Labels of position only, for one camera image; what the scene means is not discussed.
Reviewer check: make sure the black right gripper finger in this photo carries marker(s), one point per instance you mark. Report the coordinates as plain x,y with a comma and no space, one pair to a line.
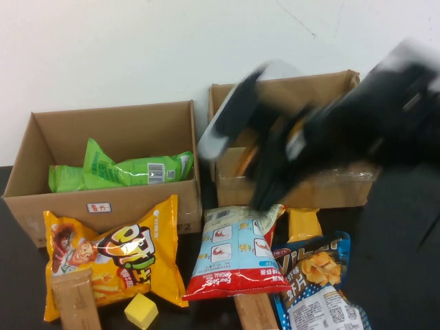
280,182
263,192

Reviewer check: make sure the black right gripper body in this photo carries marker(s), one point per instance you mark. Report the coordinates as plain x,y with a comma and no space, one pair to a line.
271,141

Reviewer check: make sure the green Lay's chips bag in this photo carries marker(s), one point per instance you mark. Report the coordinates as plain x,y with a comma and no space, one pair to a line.
137,172

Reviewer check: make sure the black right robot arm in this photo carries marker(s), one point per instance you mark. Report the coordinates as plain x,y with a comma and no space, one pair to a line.
378,120

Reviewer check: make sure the plain yellow snack packet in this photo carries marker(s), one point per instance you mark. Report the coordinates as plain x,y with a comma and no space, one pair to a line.
304,223

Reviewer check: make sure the brown wrapped snack bar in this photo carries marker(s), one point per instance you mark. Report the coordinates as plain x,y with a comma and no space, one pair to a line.
75,299
256,313

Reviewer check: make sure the blue polka dot snack bag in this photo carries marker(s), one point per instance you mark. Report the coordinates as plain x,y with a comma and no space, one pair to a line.
316,313

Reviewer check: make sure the green snack bag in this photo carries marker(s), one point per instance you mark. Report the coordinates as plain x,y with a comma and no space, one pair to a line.
65,178

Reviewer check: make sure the clear packing tape strip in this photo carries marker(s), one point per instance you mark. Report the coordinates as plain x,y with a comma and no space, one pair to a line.
330,178

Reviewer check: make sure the taped cardboard box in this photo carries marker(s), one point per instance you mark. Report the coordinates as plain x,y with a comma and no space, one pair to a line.
326,93

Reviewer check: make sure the red blue Four Seas bag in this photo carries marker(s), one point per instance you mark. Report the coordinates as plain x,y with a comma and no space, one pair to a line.
227,261

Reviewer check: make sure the dark blue shrimp chips bag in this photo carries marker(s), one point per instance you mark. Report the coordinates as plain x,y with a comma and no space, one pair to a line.
309,268

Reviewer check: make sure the yellow chef cartoon chips bag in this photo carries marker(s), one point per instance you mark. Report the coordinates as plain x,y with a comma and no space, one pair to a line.
148,247

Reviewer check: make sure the white sticker with red writing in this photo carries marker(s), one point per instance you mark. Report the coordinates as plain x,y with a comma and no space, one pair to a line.
98,207

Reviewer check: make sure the yellow foam cube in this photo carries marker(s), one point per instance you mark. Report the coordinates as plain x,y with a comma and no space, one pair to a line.
141,309

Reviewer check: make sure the cardboard box with crisps sticker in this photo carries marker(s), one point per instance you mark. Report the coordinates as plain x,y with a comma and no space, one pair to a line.
68,137

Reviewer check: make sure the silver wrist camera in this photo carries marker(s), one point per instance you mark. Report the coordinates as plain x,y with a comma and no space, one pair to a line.
213,146

